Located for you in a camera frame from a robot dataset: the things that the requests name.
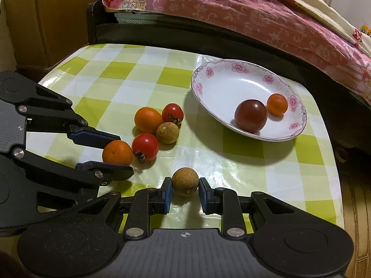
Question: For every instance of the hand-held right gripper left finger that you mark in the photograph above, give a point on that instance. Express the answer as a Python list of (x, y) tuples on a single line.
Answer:
[(167, 195)]

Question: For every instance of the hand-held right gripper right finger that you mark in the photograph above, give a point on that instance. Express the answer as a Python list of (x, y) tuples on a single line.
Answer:
[(204, 197)]

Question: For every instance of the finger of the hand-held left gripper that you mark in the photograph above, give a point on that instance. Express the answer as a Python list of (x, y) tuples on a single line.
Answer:
[(113, 169), (89, 135)]

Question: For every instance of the orange mandarin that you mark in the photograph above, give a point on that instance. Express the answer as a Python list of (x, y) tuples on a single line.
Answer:
[(117, 152), (277, 104)]

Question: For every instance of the brown longan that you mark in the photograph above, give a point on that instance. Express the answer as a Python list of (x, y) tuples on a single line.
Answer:
[(185, 181), (167, 133)]

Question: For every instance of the red cherry tomato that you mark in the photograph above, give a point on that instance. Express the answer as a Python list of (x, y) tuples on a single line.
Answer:
[(145, 146), (172, 113)]

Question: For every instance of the orange cherry tomato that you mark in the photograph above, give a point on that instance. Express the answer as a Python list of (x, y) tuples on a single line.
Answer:
[(147, 120)]

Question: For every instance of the white floral rim plate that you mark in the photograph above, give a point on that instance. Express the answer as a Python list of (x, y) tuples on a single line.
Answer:
[(226, 92)]

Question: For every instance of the green checked tablecloth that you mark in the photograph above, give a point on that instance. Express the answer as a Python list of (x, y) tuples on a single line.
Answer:
[(232, 173)]

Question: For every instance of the dark purple tomato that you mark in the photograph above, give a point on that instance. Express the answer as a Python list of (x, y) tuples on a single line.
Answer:
[(250, 115)]

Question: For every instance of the light wooden cabinet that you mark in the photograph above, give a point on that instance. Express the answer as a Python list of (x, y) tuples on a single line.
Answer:
[(58, 20)]

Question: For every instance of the pale green mattress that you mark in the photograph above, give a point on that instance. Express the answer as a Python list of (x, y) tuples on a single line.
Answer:
[(136, 18)]

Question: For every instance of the pink floral bedsheet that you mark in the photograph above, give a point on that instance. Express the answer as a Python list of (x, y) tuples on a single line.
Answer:
[(232, 8)]

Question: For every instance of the cream cartoon print quilt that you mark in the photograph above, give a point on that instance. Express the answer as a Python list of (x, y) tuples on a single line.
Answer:
[(324, 3)]

